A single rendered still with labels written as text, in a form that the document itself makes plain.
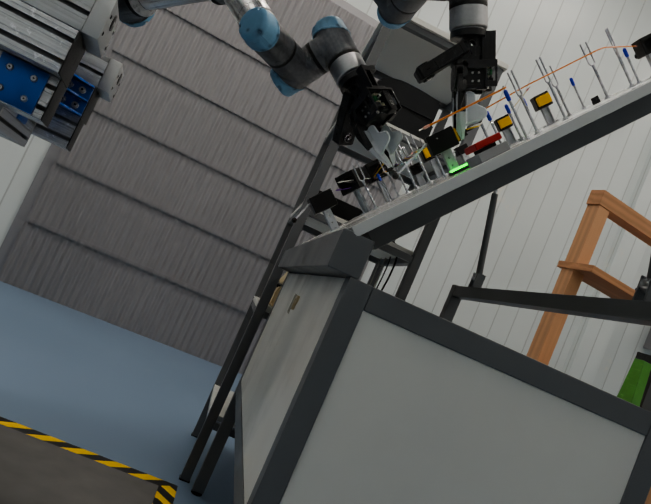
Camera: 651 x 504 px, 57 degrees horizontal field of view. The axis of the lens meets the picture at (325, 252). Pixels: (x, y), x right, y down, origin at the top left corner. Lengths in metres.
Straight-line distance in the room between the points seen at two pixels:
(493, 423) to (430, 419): 0.10
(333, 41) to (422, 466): 0.86
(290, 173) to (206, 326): 1.35
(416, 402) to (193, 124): 3.93
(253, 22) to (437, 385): 0.77
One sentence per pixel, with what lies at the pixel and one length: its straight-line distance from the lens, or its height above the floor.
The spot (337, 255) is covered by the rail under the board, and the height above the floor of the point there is 0.82.
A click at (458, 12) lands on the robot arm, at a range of 1.29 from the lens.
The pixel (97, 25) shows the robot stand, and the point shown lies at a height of 1.05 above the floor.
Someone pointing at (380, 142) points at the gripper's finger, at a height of 1.09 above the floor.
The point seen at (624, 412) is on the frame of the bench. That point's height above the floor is 0.78.
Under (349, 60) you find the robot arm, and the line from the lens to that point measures 1.32.
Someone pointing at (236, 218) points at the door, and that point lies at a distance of 4.70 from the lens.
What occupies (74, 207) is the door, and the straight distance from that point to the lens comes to 4.66.
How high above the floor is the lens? 0.74
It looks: 5 degrees up
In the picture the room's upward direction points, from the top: 24 degrees clockwise
